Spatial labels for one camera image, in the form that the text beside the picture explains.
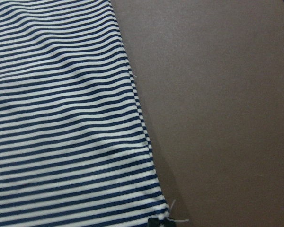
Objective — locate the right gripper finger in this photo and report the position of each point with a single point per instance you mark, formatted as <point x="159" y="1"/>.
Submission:
<point x="153" y="222"/>

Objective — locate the blue white striped polo shirt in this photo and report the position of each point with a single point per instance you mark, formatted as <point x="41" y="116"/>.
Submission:
<point x="74" y="149"/>

